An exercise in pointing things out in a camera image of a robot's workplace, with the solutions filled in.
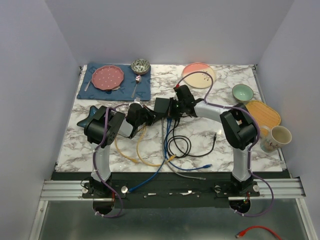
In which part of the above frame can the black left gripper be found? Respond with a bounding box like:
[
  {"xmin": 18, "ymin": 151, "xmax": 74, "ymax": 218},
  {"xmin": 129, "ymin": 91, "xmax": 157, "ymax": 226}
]
[{"xmin": 136, "ymin": 105, "xmax": 164, "ymax": 127}]

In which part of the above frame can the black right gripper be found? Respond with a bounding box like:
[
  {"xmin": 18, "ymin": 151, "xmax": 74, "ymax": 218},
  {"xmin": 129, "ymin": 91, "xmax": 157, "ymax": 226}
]
[{"xmin": 164, "ymin": 97, "xmax": 186, "ymax": 119}]

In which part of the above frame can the blue ethernet cable long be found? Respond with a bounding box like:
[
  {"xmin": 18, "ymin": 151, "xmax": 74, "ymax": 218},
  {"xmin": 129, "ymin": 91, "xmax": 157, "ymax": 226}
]
[{"xmin": 163, "ymin": 119, "xmax": 217, "ymax": 172}]

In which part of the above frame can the black network switch box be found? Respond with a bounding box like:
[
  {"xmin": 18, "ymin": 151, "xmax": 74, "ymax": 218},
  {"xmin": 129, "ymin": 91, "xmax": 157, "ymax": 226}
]
[{"xmin": 153, "ymin": 97, "xmax": 172, "ymax": 114}]

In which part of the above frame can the yellow ethernet cable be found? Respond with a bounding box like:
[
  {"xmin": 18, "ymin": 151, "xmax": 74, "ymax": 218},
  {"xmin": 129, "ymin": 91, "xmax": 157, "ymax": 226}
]
[
  {"xmin": 136, "ymin": 124, "xmax": 177, "ymax": 167},
  {"xmin": 114, "ymin": 136, "xmax": 140, "ymax": 164}
]

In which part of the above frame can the grey ethernet cable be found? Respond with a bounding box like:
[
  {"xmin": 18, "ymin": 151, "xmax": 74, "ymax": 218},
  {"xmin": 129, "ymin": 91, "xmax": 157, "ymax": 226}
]
[{"xmin": 161, "ymin": 118, "xmax": 207, "ymax": 181}]

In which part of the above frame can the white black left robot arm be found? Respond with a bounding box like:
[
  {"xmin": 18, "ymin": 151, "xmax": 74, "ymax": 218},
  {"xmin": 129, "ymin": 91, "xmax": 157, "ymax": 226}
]
[{"xmin": 77, "ymin": 103, "xmax": 165, "ymax": 198}]

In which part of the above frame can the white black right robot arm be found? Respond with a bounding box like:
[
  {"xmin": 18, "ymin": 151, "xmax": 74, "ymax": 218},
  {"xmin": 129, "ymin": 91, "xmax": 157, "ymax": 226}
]
[{"xmin": 170, "ymin": 85, "xmax": 260, "ymax": 196}]

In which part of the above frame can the blue cloth placemat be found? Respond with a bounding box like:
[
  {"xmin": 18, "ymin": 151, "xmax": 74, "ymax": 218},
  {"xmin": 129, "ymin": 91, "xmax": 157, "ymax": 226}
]
[{"xmin": 77, "ymin": 63, "xmax": 151, "ymax": 101}]

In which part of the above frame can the pink and cream plate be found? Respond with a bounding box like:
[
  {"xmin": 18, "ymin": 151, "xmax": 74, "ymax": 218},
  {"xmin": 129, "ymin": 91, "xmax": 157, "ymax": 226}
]
[{"xmin": 181, "ymin": 62, "xmax": 216, "ymax": 89}]

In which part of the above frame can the silver spoon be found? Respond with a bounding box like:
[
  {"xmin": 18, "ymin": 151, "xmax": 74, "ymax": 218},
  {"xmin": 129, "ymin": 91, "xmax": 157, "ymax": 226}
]
[{"xmin": 131, "ymin": 75, "xmax": 142, "ymax": 99}]

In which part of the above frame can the floral patterned bowl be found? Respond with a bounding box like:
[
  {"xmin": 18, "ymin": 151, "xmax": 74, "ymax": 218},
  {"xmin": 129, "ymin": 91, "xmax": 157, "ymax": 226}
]
[{"xmin": 130, "ymin": 58, "xmax": 151, "ymax": 75}]

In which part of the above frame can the blue star-shaped dish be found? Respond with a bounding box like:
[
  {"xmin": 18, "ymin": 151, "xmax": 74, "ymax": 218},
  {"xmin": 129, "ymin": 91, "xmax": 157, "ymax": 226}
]
[{"xmin": 76, "ymin": 105, "xmax": 99, "ymax": 128}]

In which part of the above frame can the pink dotted plate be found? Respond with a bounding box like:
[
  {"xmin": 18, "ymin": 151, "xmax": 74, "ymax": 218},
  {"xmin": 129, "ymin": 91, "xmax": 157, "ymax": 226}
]
[{"xmin": 91, "ymin": 65, "xmax": 124, "ymax": 91}]

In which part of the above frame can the green floral bowl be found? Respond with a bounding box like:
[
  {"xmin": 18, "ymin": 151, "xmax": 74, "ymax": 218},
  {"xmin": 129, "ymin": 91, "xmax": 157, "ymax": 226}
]
[{"xmin": 232, "ymin": 84, "xmax": 254, "ymax": 102}]

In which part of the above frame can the floral ceramic mug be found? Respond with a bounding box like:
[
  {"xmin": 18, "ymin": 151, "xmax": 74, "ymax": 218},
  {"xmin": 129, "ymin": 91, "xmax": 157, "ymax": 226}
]
[{"xmin": 260, "ymin": 125, "xmax": 292, "ymax": 153}]

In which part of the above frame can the black power cable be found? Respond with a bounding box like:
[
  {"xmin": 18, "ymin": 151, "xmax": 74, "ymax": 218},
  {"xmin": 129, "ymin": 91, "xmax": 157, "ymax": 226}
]
[{"xmin": 171, "ymin": 119, "xmax": 218, "ymax": 158}]

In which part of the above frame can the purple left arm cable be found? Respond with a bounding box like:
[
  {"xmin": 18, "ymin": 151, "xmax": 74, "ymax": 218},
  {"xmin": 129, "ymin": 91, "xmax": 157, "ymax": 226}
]
[{"xmin": 90, "ymin": 104, "xmax": 131, "ymax": 219}]

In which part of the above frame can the aluminium mounting rail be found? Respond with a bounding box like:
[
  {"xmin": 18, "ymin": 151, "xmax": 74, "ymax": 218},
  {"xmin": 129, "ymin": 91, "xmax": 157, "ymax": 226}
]
[{"xmin": 40, "ymin": 178, "xmax": 306, "ymax": 201}]

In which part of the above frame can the red ethernet cable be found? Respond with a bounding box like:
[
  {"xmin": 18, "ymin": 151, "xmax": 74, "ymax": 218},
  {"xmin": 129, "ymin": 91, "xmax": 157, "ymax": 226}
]
[{"xmin": 235, "ymin": 225, "xmax": 282, "ymax": 240}]

